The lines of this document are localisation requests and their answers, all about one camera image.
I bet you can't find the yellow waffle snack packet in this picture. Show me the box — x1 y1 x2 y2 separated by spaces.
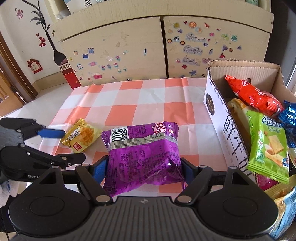
61 118 102 154

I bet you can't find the purple snack bag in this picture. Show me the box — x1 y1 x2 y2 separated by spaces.
101 121 184 196

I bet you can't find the red cartoon snack packet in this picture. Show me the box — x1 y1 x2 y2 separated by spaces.
225 75 284 117

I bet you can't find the blue foil snack packet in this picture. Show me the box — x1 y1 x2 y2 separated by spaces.
278 100 296 148

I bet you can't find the pink checkered tablecloth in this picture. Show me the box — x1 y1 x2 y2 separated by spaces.
38 77 232 200

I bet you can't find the green cracker snack packet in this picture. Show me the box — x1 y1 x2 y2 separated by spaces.
246 110 290 184

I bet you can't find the red gift box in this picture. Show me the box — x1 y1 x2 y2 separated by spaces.
59 62 81 89

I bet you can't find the white cardboard snack box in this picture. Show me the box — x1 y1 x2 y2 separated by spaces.
204 59 295 182

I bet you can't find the light blue snack packet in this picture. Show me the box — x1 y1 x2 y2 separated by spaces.
270 188 295 239

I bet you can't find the beige sticker-covered cabinet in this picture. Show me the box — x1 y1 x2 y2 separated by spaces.
45 1 274 86

